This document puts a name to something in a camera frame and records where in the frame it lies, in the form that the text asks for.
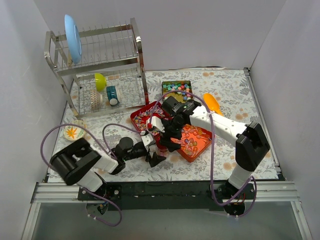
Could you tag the patterned beige cup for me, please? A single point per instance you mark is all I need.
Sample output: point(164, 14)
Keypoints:
point(96, 100)

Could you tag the lime green bowl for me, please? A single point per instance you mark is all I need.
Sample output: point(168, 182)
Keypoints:
point(100, 82)

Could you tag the floral table mat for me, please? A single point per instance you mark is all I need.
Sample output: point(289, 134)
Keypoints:
point(229, 87)

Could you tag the yellow plastic scoop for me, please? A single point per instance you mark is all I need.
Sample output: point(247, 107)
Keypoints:
point(212, 103)

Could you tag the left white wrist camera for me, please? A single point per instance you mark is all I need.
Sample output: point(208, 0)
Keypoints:
point(148, 140)

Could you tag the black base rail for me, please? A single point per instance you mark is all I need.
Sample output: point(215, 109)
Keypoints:
point(163, 195)

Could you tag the steel dish rack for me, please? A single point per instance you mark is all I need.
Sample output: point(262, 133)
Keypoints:
point(116, 52)

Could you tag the orange tray clear lollipops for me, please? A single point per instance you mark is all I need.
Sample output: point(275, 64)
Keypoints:
point(194, 140)

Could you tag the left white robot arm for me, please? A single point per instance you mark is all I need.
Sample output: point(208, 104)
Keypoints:
point(74, 163)

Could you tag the teal white cup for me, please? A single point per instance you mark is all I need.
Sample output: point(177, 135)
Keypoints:
point(113, 95)

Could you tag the blue plate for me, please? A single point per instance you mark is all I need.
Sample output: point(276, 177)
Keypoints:
point(73, 39)

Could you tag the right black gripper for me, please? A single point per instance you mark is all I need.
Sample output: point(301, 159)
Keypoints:
point(167, 134)

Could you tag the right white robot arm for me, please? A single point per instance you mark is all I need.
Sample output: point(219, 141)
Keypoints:
point(249, 140)

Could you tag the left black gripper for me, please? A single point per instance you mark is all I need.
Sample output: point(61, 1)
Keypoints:
point(149, 152)

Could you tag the clear glass jar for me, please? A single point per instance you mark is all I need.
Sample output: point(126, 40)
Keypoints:
point(162, 152)

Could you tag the floral painted small plate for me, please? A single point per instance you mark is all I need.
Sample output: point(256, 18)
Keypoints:
point(73, 133)

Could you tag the red tray swirl lollipops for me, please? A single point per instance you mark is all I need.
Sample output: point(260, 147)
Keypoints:
point(140, 118)

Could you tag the dark tin star candies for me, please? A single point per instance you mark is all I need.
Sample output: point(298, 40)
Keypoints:
point(184, 85)

